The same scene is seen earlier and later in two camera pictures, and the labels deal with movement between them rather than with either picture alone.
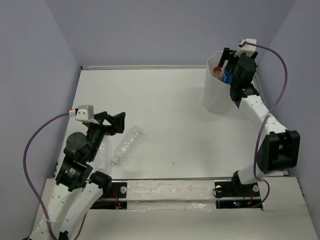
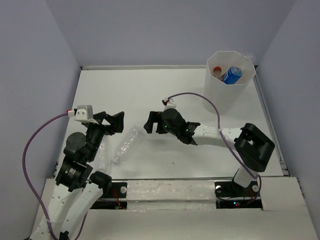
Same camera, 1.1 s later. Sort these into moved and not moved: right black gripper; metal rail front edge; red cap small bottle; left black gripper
Moved: right black gripper
Not moved: metal rail front edge; left black gripper; red cap small bottle
